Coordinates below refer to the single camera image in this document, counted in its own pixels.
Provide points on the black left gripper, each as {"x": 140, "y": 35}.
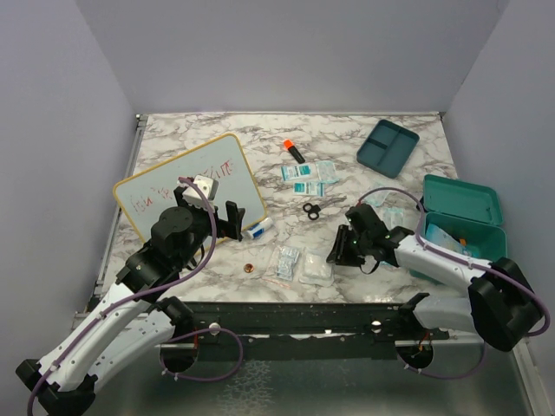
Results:
{"x": 234, "y": 215}

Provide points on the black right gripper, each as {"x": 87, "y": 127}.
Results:
{"x": 340, "y": 253}

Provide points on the white gauze packet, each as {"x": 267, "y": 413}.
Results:
{"x": 315, "y": 270}

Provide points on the large blue bandage packet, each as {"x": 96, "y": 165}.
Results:
{"x": 436, "y": 235}

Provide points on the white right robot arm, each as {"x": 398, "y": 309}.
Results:
{"x": 495, "y": 300}

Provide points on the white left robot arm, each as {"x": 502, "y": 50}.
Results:
{"x": 134, "y": 315}

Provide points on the teal medicine box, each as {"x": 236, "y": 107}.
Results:
{"x": 465, "y": 210}

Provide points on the white blue tube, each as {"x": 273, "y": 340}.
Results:
{"x": 258, "y": 229}

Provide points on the small clear teal packet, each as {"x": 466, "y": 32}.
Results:
{"x": 377, "y": 199}

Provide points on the clear bag of plasters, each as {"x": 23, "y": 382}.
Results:
{"x": 282, "y": 264}

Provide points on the teal wipe packet lower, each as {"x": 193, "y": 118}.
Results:
{"x": 311, "y": 188}

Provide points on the teal wipe packet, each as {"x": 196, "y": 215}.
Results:
{"x": 311, "y": 188}
{"x": 298, "y": 172}

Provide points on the white dressing packet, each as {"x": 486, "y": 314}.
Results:
{"x": 326, "y": 172}

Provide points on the teal wipe packet upper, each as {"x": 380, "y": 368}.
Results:
{"x": 298, "y": 172}

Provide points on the orange black highlighter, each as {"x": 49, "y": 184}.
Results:
{"x": 294, "y": 152}

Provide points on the yellow framed whiteboard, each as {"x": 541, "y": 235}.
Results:
{"x": 144, "y": 196}

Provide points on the blue divided tray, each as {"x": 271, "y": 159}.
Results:
{"x": 387, "y": 148}

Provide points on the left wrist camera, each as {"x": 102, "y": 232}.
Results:
{"x": 199, "y": 191}

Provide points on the black handled scissors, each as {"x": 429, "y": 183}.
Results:
{"x": 313, "y": 210}

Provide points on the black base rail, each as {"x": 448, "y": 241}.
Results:
{"x": 224, "y": 331}

